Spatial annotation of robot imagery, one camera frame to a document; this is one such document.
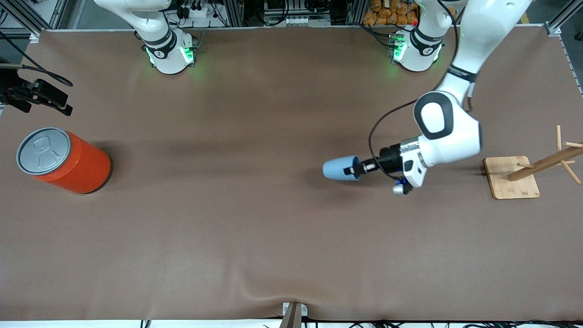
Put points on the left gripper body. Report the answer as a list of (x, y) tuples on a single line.
[(388, 157)]

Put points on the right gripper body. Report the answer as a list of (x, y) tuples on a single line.
[(13, 92)]

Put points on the light blue plastic cup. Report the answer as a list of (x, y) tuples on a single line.
[(334, 168)]

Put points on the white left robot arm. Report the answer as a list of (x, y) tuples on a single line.
[(451, 132)]

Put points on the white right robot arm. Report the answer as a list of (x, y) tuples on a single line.
[(168, 54)]

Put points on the bamboo cup rack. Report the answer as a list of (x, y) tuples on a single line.
[(505, 182)]

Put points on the red can with grey lid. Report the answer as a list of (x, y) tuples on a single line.
[(86, 168)]

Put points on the brown table mat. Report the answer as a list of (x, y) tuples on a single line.
[(291, 228)]

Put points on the bag of orange snacks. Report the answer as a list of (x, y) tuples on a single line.
[(387, 13)]

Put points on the white terminal strip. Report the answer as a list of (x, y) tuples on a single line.
[(305, 21)]

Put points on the white power strip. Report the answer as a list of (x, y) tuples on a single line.
[(200, 12)]

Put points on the grey metal edge bracket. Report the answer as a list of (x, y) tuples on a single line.
[(294, 316)]

